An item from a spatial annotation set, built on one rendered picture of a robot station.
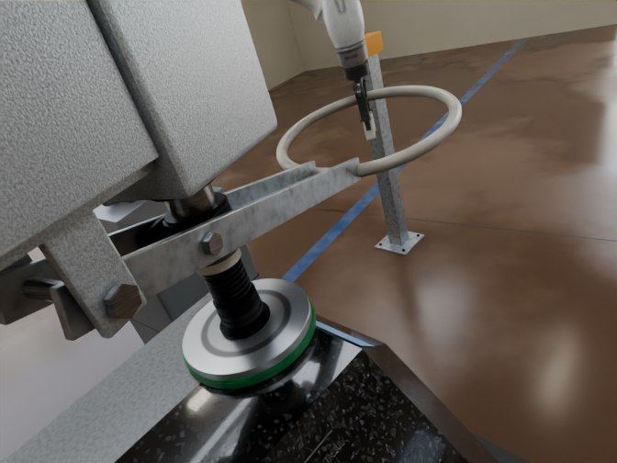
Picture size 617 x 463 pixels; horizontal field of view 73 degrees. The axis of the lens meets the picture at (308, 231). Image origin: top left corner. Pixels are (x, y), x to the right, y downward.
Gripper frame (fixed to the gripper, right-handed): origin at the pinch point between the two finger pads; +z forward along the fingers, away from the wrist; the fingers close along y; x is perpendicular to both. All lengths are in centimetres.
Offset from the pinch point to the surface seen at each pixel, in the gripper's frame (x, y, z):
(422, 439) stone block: 8, 99, 5
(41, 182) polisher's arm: -12, 106, -45
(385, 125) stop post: 0, -61, 26
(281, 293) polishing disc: -12, 80, -7
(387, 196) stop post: -6, -57, 62
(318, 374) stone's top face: -4, 95, -5
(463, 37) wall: 99, -542, 120
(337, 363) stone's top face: -1, 93, -5
